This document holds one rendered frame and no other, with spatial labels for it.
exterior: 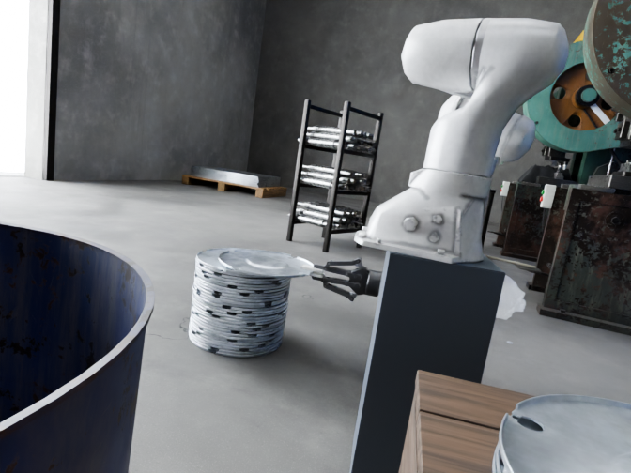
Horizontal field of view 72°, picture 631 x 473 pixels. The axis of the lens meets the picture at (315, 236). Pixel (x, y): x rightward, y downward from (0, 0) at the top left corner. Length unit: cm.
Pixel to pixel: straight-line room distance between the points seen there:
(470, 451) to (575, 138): 361
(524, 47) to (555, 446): 54
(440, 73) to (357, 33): 722
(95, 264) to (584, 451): 44
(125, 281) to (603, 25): 213
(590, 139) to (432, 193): 329
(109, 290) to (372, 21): 772
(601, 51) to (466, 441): 197
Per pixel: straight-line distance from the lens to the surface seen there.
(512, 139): 106
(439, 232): 73
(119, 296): 39
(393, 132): 754
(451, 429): 47
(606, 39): 227
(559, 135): 393
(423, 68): 79
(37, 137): 508
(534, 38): 76
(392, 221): 74
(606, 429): 51
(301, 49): 822
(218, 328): 130
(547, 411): 50
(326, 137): 291
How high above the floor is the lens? 58
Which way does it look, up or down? 10 degrees down
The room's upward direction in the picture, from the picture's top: 8 degrees clockwise
